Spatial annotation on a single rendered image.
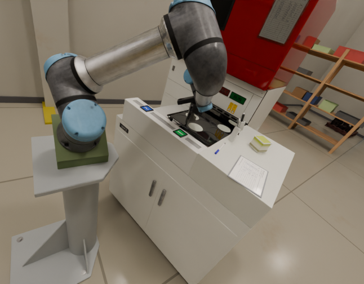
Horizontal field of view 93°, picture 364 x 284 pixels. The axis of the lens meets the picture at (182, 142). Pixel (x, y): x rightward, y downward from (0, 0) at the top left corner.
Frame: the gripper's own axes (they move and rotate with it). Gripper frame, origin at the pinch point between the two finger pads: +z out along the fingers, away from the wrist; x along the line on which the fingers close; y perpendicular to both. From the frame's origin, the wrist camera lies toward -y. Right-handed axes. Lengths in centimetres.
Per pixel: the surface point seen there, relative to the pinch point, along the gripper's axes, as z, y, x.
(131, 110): -0.9, -32.3, -9.6
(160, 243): 75, 9, -39
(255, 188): -6, 31, -49
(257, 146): -8.4, 39.5, -18.8
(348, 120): 12, 358, 276
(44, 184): 9, -44, -61
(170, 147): 2.3, -5.4, -28.3
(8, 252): 91, -80, -57
